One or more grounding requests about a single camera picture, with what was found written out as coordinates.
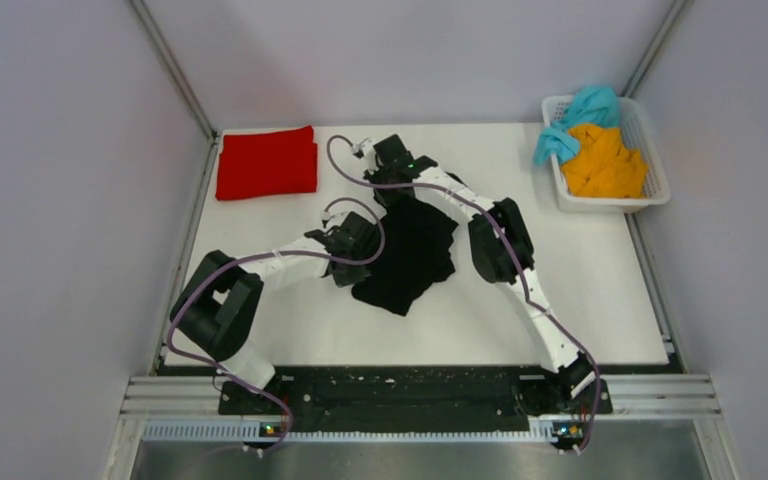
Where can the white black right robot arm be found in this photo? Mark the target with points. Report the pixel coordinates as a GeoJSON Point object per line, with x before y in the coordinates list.
{"type": "Point", "coordinates": [501, 251]}

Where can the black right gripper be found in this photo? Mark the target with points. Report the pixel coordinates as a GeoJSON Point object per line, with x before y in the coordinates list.
{"type": "Point", "coordinates": [373, 177]}

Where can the white plastic laundry basket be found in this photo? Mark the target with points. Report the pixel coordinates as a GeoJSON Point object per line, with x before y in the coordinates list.
{"type": "Point", "coordinates": [637, 133]}

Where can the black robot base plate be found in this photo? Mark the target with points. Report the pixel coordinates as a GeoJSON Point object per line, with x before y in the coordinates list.
{"type": "Point", "coordinates": [410, 399]}

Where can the black t shirt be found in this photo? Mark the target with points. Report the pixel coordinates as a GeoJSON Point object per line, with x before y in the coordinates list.
{"type": "Point", "coordinates": [416, 256]}

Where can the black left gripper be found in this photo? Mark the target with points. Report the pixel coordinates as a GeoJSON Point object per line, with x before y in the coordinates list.
{"type": "Point", "coordinates": [355, 276]}

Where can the light blue t shirt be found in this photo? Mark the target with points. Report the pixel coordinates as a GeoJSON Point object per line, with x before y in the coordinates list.
{"type": "Point", "coordinates": [597, 105]}

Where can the red folded t shirt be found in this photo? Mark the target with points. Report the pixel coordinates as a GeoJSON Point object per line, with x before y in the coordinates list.
{"type": "Point", "coordinates": [267, 164]}

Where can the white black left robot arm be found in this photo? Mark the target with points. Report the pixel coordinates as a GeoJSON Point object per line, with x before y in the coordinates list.
{"type": "Point", "coordinates": [217, 308]}

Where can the orange t shirt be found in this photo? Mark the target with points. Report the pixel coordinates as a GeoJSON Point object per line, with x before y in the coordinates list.
{"type": "Point", "coordinates": [604, 166]}

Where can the aluminium frame rail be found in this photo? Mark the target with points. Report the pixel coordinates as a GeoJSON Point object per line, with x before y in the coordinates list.
{"type": "Point", "coordinates": [191, 397]}

